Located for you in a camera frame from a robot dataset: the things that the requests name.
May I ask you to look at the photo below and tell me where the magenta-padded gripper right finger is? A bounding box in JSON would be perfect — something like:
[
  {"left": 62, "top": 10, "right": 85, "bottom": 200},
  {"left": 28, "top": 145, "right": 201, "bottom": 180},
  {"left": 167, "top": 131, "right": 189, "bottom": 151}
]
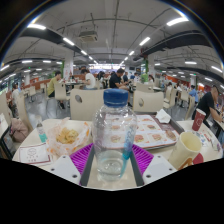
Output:
[{"left": 128, "top": 143, "right": 178, "bottom": 187}]

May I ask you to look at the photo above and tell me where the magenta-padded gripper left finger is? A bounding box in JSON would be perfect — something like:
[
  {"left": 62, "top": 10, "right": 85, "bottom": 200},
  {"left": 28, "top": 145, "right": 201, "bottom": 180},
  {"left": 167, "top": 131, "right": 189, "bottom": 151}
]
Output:
[{"left": 49, "top": 142, "right": 98, "bottom": 187}]

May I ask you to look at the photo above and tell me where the clear water bottle blue cap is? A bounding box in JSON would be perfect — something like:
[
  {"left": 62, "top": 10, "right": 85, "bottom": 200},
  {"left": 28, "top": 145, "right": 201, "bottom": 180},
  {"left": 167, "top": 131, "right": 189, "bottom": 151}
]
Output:
[{"left": 91, "top": 88, "right": 138, "bottom": 183}]

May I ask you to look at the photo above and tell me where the plastic bag with fried food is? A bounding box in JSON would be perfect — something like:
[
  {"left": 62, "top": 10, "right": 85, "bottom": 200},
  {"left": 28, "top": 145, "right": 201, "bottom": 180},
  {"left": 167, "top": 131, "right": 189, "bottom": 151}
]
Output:
[{"left": 45, "top": 117, "right": 93, "bottom": 158}]

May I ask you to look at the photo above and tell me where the printed paper tray liner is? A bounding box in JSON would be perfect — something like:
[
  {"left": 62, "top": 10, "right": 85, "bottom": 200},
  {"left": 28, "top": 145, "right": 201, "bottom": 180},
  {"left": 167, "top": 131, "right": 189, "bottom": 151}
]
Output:
[{"left": 104, "top": 114, "right": 181, "bottom": 148}]

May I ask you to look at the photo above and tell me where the small bottle with teal label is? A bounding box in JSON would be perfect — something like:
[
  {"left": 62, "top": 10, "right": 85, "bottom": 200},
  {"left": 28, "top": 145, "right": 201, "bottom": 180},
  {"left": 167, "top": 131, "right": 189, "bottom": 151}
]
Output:
[{"left": 35, "top": 119, "right": 49, "bottom": 144}]

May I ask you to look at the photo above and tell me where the white paper card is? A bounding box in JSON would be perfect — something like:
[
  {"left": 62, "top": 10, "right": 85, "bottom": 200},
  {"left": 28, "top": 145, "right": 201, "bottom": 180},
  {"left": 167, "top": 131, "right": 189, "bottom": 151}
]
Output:
[{"left": 18, "top": 142, "right": 53, "bottom": 167}]

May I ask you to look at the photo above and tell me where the crumpled white napkin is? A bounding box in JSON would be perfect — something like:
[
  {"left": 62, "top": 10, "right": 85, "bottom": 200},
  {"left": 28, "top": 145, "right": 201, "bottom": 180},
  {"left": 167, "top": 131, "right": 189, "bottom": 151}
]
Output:
[{"left": 155, "top": 108, "right": 172, "bottom": 124}]

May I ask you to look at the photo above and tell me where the cream chair with round hole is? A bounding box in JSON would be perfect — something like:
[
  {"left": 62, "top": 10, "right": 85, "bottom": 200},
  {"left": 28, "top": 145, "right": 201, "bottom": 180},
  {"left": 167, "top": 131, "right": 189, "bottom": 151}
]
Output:
[
  {"left": 132, "top": 89, "right": 165, "bottom": 114},
  {"left": 69, "top": 88, "right": 106, "bottom": 122}
]

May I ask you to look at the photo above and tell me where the pink backpack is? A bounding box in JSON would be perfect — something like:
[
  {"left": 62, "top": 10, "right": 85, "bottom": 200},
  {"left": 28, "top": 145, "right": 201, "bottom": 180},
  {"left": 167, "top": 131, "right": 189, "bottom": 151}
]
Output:
[{"left": 9, "top": 117, "right": 30, "bottom": 144}]

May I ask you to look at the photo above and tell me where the colourful printed flyer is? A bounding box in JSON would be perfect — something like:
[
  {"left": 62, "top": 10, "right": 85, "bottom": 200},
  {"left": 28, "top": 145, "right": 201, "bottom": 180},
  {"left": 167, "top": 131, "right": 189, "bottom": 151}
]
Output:
[{"left": 194, "top": 129, "right": 223, "bottom": 153}]

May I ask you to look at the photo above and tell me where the group of cream chairs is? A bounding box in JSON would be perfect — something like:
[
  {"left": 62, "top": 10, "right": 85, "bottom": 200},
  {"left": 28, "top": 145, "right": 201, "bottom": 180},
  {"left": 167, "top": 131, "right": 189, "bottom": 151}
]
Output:
[{"left": 16, "top": 81, "right": 198, "bottom": 118}]

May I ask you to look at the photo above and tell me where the person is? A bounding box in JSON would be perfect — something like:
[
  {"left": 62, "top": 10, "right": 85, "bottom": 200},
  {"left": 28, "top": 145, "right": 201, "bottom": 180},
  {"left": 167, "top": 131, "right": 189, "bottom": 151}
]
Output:
[
  {"left": 80, "top": 68, "right": 97, "bottom": 90},
  {"left": 10, "top": 82, "right": 21, "bottom": 108},
  {"left": 46, "top": 70, "right": 63, "bottom": 98},
  {"left": 188, "top": 84, "right": 200, "bottom": 103},
  {"left": 191, "top": 84, "right": 224, "bottom": 129},
  {"left": 109, "top": 68, "right": 129, "bottom": 91}
]

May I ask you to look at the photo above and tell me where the cream neighbouring table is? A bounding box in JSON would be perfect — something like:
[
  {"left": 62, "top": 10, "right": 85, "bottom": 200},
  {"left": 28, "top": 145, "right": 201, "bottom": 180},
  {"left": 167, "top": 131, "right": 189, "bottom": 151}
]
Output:
[{"left": 0, "top": 112, "right": 14, "bottom": 160}]

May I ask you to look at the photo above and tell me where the ceiling air conditioner unit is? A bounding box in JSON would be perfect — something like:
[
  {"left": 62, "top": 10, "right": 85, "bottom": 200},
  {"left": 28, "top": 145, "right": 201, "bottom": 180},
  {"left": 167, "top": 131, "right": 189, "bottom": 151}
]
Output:
[{"left": 78, "top": 30, "right": 99, "bottom": 43}]

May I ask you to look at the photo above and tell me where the group of ceiling lights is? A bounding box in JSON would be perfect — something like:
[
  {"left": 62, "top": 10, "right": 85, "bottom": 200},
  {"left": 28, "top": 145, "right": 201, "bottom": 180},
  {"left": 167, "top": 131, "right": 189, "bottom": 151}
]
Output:
[{"left": 0, "top": 16, "right": 224, "bottom": 84}]

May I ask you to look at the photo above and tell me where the cream mug with brown handle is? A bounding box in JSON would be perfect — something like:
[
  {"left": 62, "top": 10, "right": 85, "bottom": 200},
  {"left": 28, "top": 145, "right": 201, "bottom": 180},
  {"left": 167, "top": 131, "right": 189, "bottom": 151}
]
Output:
[{"left": 168, "top": 131, "right": 203, "bottom": 171}]

